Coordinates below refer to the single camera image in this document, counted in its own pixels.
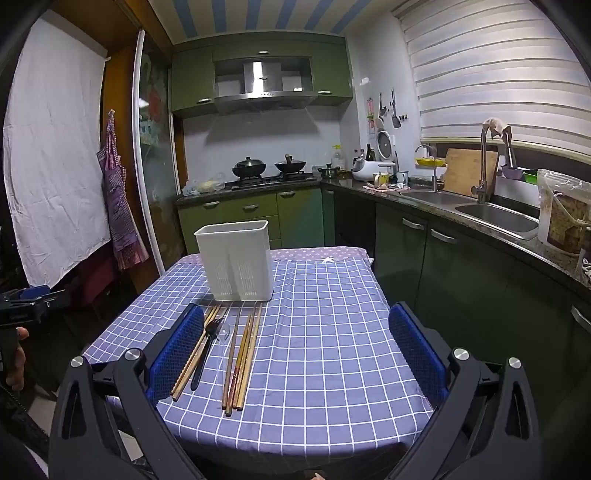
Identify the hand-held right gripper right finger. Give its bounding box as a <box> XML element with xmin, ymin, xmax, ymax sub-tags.
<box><xmin>388</xmin><ymin>302</ymin><xmax>543</xmax><ymax>480</ymax></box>

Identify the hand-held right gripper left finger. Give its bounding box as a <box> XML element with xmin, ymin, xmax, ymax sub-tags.
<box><xmin>48</xmin><ymin>302</ymin><xmax>206</xmax><ymax>480</ymax></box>

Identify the wooden chopsticks pair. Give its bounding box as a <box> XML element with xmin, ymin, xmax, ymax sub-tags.
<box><xmin>171</xmin><ymin>305</ymin><xmax>219</xmax><ymax>400</ymax></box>

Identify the wooden chopstick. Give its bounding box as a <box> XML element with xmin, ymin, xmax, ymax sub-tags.
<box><xmin>232</xmin><ymin>307</ymin><xmax>259</xmax><ymax>411</ymax></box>
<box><xmin>175</xmin><ymin>306</ymin><xmax>223</xmax><ymax>402</ymax></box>
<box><xmin>222</xmin><ymin>313</ymin><xmax>242</xmax><ymax>411</ymax></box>
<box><xmin>225</xmin><ymin>310</ymin><xmax>254</xmax><ymax>417</ymax></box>
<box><xmin>237</xmin><ymin>304</ymin><xmax>264</xmax><ymax>411</ymax></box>

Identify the clear plastic spoon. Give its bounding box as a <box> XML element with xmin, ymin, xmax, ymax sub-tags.
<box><xmin>213</xmin><ymin>322</ymin><xmax>232</xmax><ymax>411</ymax></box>

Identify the white plastic utensil holder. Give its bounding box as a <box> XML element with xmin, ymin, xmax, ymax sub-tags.
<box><xmin>194</xmin><ymin>220</ymin><xmax>274</xmax><ymax>302</ymax></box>

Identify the person's left hand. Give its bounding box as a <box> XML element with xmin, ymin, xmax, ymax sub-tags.
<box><xmin>4</xmin><ymin>326</ymin><xmax>27</xmax><ymax>392</ymax></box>

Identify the dark red bag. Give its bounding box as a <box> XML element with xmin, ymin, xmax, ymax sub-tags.
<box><xmin>73</xmin><ymin>256</ymin><xmax>122</xmax><ymax>309</ymax></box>

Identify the dark base cabinet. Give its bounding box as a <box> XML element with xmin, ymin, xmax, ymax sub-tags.
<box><xmin>321</xmin><ymin>185</ymin><xmax>591</xmax><ymax>425</ymax></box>

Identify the plaid apron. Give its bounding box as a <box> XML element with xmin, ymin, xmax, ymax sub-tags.
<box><xmin>96</xmin><ymin>110</ymin><xmax>151</xmax><ymax>271</ymax></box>

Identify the dark stone countertop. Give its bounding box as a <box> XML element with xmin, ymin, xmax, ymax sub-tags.
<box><xmin>174</xmin><ymin>177</ymin><xmax>591</xmax><ymax>291</ymax></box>

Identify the green base cabinet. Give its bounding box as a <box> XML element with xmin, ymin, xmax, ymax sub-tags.
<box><xmin>177</xmin><ymin>187</ymin><xmax>325</xmax><ymax>254</ymax></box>

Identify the steel double sink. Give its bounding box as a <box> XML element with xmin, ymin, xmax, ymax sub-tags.
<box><xmin>398</xmin><ymin>188</ymin><xmax>542</xmax><ymax>241</ymax></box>

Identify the white hanging sheet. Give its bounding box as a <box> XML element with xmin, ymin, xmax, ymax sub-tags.
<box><xmin>2</xmin><ymin>4</ymin><xmax>112</xmax><ymax>289</ymax></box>

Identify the plastic bag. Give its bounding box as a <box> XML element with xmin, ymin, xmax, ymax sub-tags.
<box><xmin>181</xmin><ymin>172</ymin><xmax>227</xmax><ymax>197</ymax></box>

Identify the frosted glass sliding door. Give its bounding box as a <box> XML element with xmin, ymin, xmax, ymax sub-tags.
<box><xmin>133</xmin><ymin>28</ymin><xmax>186</xmax><ymax>273</ymax></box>

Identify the small kitchen faucet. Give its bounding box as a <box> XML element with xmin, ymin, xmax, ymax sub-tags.
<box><xmin>414</xmin><ymin>144</ymin><xmax>440</xmax><ymax>192</ymax></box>

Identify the wooden cutting board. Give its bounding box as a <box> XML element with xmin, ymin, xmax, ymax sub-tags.
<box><xmin>442</xmin><ymin>148</ymin><xmax>500</xmax><ymax>199</ymax></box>

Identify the white rice cooker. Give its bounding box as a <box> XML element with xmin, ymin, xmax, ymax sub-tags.
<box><xmin>352</xmin><ymin>131</ymin><xmax>400</xmax><ymax>182</ymax></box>

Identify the gas stove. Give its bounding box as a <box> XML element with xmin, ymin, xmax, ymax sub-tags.
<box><xmin>225</xmin><ymin>170</ymin><xmax>320</xmax><ymax>189</ymax></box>

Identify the tall steel faucet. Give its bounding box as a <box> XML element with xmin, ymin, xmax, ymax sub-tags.
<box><xmin>470</xmin><ymin>121</ymin><xmax>498</xmax><ymax>205</ymax></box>

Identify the black wok with lid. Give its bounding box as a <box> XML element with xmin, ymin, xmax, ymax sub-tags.
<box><xmin>231</xmin><ymin>156</ymin><xmax>269</xmax><ymax>179</ymax></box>

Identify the clear food pouch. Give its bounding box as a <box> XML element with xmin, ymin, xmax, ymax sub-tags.
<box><xmin>536</xmin><ymin>168</ymin><xmax>591</xmax><ymax>257</ymax></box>

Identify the rag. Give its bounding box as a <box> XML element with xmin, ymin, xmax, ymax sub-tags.
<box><xmin>482</xmin><ymin>117</ymin><xmax>512</xmax><ymax>140</ymax></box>

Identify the steel range hood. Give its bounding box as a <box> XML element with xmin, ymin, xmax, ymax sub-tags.
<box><xmin>213</xmin><ymin>56</ymin><xmax>320</xmax><ymax>115</ymax></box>

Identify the white window blind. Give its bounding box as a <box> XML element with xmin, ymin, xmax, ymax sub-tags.
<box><xmin>396</xmin><ymin>0</ymin><xmax>591</xmax><ymax>161</ymax></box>

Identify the black wok with handle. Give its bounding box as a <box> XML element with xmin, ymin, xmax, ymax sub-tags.
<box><xmin>274</xmin><ymin>154</ymin><xmax>308</xmax><ymax>175</ymax></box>

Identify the green wall cabinet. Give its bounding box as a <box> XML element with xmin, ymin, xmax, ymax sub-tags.
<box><xmin>170</xmin><ymin>34</ymin><xmax>355</xmax><ymax>119</ymax></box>

